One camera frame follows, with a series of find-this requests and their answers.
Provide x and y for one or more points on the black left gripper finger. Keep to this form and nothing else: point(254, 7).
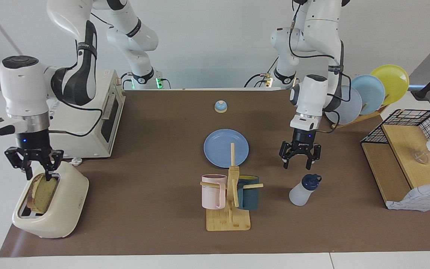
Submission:
point(314, 157)
point(286, 157)

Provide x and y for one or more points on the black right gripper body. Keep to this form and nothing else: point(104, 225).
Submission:
point(32, 140)

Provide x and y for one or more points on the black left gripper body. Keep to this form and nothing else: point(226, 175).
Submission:
point(304, 138)

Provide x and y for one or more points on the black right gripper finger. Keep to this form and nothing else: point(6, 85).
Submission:
point(49, 166)
point(28, 170)

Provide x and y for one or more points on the toasted bread slice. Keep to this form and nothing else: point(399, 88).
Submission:
point(43, 194)

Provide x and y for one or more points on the seasoning bottle with blue cap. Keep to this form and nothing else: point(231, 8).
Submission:
point(299, 194)

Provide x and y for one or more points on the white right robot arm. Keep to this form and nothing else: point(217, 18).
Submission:
point(24, 86)

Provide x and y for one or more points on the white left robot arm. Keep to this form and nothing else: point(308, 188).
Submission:
point(312, 97)

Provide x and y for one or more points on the wooden plate rack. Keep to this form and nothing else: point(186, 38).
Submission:
point(353, 122)

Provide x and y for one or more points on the pale grey plate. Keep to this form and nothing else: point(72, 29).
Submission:
point(349, 110)

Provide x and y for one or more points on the blue round plate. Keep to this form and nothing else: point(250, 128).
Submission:
point(218, 147)

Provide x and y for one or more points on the light blue plate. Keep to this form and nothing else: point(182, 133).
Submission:
point(370, 93)

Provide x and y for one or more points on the yellow plate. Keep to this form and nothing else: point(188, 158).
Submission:
point(392, 82)

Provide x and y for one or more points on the white power plug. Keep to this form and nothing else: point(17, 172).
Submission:
point(76, 161)

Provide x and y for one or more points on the cream two-slot toaster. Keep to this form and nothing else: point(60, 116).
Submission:
point(64, 201)

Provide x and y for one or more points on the dark teal mug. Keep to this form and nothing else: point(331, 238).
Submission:
point(248, 196)

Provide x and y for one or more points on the white toaster oven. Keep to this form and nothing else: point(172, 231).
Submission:
point(88, 127)

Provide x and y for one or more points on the small blue call bell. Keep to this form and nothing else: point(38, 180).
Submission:
point(221, 107)

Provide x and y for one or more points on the pink ribbed mug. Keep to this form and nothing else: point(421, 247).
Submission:
point(211, 194)

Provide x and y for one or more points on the wooden mug tree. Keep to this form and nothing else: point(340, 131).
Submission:
point(228, 222)

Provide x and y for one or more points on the brown table mat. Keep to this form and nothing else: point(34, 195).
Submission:
point(144, 168)

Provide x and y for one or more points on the small clear glass piece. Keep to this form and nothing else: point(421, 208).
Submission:
point(421, 157)

